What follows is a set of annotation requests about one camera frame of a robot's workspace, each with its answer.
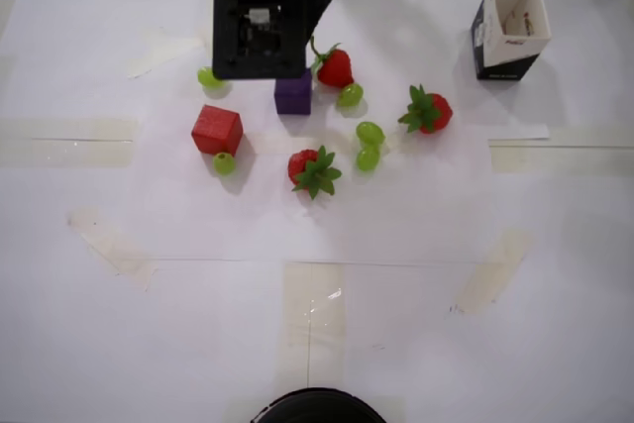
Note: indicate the black round camera stand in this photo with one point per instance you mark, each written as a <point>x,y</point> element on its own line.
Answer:
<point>317,405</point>

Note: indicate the large red toy strawberry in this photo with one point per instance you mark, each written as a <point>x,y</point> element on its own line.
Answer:
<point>431,113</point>

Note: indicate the green toy grape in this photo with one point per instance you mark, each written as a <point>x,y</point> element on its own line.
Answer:
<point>224,164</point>
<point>369,132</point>
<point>349,95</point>
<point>368,158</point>
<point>205,77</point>

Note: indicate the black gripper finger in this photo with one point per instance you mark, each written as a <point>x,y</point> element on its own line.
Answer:
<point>310,36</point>

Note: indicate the small red toy strawberry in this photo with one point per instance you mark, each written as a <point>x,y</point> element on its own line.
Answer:
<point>309,170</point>

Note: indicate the long-stemmed red toy strawberry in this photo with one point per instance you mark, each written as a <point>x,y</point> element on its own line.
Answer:
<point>336,68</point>

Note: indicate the red wooden cube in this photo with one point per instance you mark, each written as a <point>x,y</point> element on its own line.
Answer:
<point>215,131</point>

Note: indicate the white and black carton box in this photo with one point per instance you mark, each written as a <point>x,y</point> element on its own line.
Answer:
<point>500,61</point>

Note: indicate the purple wooden cube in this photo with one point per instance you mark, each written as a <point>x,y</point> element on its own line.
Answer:
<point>293,96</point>

